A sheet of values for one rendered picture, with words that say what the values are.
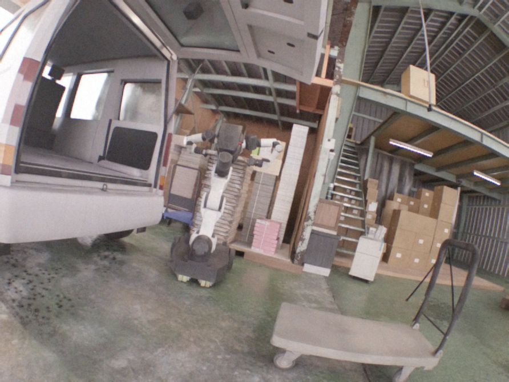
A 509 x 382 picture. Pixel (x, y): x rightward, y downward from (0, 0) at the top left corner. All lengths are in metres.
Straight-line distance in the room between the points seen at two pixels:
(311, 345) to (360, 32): 4.76
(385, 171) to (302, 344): 6.20
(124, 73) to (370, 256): 3.45
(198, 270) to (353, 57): 4.03
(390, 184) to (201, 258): 6.00
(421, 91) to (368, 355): 3.94
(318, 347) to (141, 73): 2.53
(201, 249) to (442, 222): 4.52
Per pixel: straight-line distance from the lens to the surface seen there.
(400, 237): 4.61
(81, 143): 2.85
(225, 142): 2.23
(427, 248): 5.01
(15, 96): 1.19
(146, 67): 2.50
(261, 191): 3.08
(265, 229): 2.73
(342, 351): 1.08
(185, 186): 4.43
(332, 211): 2.76
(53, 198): 1.23
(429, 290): 1.51
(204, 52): 2.11
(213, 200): 1.98
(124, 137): 2.37
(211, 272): 1.68
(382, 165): 6.91
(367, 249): 2.97
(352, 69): 4.31
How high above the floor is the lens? 0.76
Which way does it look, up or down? level
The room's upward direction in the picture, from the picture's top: 14 degrees clockwise
